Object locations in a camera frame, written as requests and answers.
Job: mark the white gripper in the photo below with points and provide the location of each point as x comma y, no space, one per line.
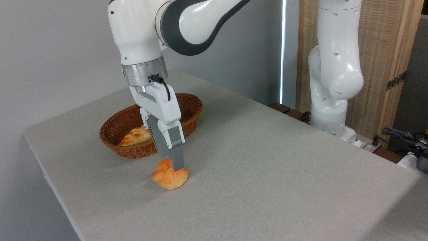
160,107

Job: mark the round orange bread bun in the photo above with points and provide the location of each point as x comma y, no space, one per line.
169,179

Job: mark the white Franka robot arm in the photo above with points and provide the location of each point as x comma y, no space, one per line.
133,33

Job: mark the long braided bread loaf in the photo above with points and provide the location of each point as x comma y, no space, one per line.
135,135

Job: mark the brown oval wicker basket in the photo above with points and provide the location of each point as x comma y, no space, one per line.
112,140

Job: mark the grey tablecloth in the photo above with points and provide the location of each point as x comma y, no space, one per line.
267,187

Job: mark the white power strip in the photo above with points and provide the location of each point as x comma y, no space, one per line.
366,146

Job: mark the black power plug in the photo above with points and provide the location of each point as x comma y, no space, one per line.
375,140

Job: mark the metal screen hinge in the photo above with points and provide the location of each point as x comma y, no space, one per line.
396,81

